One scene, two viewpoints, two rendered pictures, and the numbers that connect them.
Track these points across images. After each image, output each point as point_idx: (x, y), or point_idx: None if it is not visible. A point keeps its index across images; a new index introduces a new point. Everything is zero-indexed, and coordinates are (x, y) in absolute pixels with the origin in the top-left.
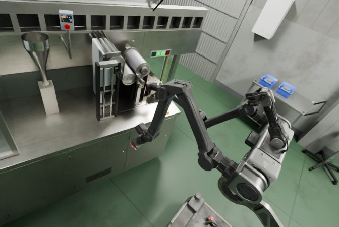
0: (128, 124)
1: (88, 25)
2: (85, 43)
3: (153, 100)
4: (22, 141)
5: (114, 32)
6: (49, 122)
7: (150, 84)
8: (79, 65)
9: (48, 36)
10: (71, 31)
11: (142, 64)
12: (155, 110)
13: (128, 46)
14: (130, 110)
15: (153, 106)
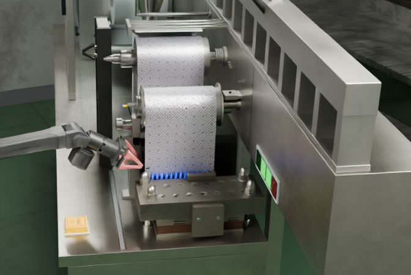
0: (66, 175)
1: (223, 5)
2: (218, 40)
3: (131, 220)
4: (91, 101)
5: (233, 37)
6: (118, 115)
7: (117, 142)
8: (213, 85)
9: None
10: (215, 7)
11: (140, 87)
12: (90, 216)
13: (240, 93)
14: (108, 183)
15: (106, 215)
